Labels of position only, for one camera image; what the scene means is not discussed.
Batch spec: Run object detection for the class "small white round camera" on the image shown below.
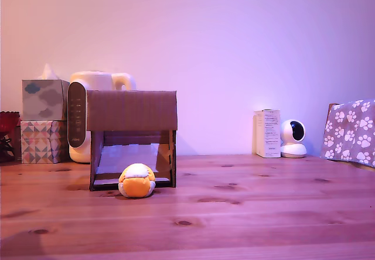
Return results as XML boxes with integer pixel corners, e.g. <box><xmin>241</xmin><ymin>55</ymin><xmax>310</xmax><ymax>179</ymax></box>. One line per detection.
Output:
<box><xmin>279</xmin><ymin>119</ymin><xmax>308</xmax><ymax>159</ymax></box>

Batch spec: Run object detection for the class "cream kettle with brown panel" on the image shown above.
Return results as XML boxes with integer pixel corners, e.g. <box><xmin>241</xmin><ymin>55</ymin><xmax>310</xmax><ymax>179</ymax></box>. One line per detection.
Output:
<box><xmin>67</xmin><ymin>70</ymin><xmax>137</xmax><ymax>164</ymax></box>

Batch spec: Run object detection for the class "paw print blanket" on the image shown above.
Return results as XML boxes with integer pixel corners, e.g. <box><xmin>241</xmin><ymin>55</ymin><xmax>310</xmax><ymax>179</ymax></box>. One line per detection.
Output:
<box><xmin>319</xmin><ymin>98</ymin><xmax>375</xmax><ymax>169</ymax></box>

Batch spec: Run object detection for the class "cloud print tissue box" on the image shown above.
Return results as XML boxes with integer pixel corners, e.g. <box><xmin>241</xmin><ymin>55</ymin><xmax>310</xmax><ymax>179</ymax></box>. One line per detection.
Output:
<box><xmin>21</xmin><ymin>79</ymin><xmax>70</xmax><ymax>122</ymax></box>

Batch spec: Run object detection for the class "white tissue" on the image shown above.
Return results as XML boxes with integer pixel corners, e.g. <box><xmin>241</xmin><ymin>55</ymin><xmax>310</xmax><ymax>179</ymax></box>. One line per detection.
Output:
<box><xmin>37</xmin><ymin>63</ymin><xmax>60</xmax><ymax>81</ymax></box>

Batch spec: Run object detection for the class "triangle pattern tissue box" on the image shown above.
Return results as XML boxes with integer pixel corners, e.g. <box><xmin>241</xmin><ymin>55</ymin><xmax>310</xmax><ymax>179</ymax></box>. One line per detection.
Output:
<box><xmin>19</xmin><ymin>120</ymin><xmax>69</xmax><ymax>165</ymax></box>

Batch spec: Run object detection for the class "cardboard dice tower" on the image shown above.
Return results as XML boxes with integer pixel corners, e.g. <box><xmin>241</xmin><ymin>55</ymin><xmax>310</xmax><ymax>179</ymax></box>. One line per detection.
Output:
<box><xmin>86</xmin><ymin>90</ymin><xmax>178</xmax><ymax>191</ymax></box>

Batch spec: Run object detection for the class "orange and white footbag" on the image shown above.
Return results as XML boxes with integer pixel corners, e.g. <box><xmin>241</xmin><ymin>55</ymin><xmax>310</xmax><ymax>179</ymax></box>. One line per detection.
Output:
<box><xmin>118</xmin><ymin>163</ymin><xmax>156</xmax><ymax>199</ymax></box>

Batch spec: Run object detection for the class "white printed carton box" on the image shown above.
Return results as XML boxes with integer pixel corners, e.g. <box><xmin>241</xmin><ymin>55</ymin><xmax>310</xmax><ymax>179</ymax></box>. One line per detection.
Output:
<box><xmin>253</xmin><ymin>109</ymin><xmax>281</xmax><ymax>159</ymax></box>

